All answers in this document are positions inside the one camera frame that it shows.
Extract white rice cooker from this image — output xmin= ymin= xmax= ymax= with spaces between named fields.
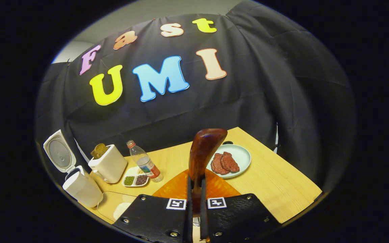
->
xmin=43 ymin=130 xmax=104 ymax=208

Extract clear plastic container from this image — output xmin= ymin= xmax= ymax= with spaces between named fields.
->
xmin=97 ymin=191 xmax=137 ymax=223

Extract brown meat piece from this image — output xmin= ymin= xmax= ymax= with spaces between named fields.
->
xmin=221 ymin=152 xmax=240 ymax=173
xmin=210 ymin=153 xmax=229 ymax=175

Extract pale green plate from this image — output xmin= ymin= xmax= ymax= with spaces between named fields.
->
xmin=206 ymin=144 xmax=252 ymax=179

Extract white toaster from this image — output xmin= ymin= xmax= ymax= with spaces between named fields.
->
xmin=88 ymin=144 xmax=128 ymax=184

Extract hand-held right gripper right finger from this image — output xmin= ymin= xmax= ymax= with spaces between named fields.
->
xmin=200 ymin=168 xmax=281 ymax=243

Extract brown bread slice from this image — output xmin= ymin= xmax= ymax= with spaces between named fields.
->
xmin=90 ymin=143 xmax=109 ymax=159

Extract white rice heap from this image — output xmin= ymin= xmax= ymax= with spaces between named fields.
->
xmin=113 ymin=202 xmax=131 ymax=220

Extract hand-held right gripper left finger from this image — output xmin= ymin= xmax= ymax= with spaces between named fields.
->
xmin=113 ymin=168 xmax=193 ymax=243

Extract brown wooden spoon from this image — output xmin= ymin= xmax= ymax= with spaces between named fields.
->
xmin=188 ymin=128 xmax=228 ymax=216

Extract clear plastic water bottle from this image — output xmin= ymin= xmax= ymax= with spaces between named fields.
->
xmin=126 ymin=140 xmax=164 ymax=183

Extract white divided dish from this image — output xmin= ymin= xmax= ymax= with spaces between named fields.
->
xmin=122 ymin=166 xmax=149 ymax=188

